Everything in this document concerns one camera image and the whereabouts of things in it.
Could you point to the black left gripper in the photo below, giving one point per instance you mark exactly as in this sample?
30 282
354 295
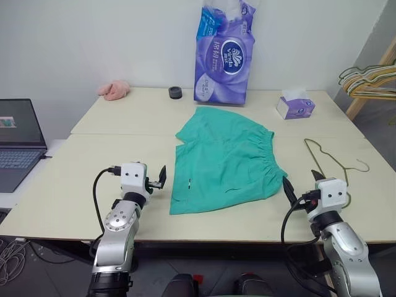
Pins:
152 184

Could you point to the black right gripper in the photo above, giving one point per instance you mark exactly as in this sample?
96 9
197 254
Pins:
309 208

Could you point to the green shorts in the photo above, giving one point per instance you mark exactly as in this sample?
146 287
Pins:
222 164

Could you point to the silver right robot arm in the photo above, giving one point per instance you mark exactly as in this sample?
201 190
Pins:
346 247

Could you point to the purple white tissue box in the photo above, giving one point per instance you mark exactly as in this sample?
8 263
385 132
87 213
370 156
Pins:
297 108

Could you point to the hangers on wooden rack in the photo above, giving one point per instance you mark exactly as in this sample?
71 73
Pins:
355 106

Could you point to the pink plush cloth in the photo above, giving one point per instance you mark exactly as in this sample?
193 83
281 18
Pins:
114 90

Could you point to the dark rounded shape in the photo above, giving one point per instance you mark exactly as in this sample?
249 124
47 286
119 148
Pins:
252 286
179 286

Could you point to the purple tissue roll pack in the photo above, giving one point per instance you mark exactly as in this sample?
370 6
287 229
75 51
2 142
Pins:
222 62

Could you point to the grey laptop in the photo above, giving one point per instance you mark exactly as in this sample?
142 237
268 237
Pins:
17 136

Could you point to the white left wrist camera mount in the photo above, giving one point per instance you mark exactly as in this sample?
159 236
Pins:
133 182

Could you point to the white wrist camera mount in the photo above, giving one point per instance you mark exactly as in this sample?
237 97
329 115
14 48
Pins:
133 182
332 198

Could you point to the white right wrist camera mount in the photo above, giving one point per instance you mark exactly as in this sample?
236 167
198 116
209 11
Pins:
332 198

